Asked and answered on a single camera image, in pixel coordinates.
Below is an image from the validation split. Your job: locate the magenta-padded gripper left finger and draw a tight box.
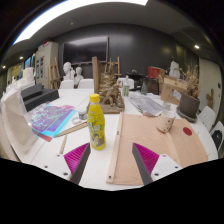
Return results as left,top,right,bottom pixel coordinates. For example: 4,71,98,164
42,142,92,185

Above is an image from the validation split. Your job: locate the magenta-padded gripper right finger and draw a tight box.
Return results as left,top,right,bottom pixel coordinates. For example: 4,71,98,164
131,142,184,186

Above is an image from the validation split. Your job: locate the yellow drink bottle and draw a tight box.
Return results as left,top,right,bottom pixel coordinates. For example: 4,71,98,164
86,93,107,151

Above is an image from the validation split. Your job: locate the thin wooden stick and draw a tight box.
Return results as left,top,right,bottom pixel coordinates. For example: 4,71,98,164
54,121,88,138
59,134,68,155

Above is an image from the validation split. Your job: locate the light wooden drawing board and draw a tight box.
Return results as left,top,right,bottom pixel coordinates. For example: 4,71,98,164
113,113,209,186

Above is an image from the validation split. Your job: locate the beige spotted mug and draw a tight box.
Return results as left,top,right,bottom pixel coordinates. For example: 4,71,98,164
156,110,177,134

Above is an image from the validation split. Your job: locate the small glass jar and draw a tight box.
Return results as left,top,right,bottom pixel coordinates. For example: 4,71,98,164
77,109,88,121

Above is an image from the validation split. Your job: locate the flat round red coaster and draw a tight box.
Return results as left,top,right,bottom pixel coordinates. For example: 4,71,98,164
182,126,194,137

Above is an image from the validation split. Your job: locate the grey printed paper sheet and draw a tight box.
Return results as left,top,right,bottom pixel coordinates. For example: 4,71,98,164
128,91,166,117

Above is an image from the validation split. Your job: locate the grey plant saucer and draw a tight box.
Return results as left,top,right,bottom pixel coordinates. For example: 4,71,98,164
176,106,198,123

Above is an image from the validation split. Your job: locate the black foam block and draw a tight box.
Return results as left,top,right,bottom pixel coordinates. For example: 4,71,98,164
23,88,60,112
20,83,44,101

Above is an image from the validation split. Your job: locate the white canvas panel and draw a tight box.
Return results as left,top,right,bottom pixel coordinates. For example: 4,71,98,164
0,88,39,156

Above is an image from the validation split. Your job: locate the brown carved sculpture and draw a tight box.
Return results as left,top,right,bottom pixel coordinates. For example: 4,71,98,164
91,55,126,114

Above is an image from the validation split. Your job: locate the dark spray bottle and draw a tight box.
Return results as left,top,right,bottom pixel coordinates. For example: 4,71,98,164
141,76,149,96

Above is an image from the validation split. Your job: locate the white plastic chair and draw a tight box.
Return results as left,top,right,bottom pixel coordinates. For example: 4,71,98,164
209,120,224,153
77,78,95,90
59,79,75,90
198,105,217,132
117,77,135,90

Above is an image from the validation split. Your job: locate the clear spray bottle green label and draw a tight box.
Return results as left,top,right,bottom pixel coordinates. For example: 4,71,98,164
122,75,131,98

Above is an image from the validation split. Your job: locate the black backpack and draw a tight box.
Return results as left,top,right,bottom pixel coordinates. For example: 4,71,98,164
211,129,224,152

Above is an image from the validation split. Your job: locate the cardboard box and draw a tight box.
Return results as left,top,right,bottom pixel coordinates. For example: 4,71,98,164
159,75,188,105

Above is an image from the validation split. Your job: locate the white plaster bust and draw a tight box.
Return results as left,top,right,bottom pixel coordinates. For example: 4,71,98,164
62,61,75,81
73,66,84,88

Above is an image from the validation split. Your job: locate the wooden easel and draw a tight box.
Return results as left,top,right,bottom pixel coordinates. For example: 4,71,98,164
104,56,123,79
49,56,62,89

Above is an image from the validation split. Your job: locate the red box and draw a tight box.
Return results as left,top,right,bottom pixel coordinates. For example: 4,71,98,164
147,65,166,79

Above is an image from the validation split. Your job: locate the wooden figure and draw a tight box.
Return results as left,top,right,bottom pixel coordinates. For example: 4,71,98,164
205,88,215,109

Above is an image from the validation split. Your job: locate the white cabinet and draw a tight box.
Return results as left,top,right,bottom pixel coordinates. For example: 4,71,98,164
34,41,59,89

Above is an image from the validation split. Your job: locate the black wall screen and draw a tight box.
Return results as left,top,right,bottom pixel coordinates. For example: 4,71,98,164
62,35,110,65

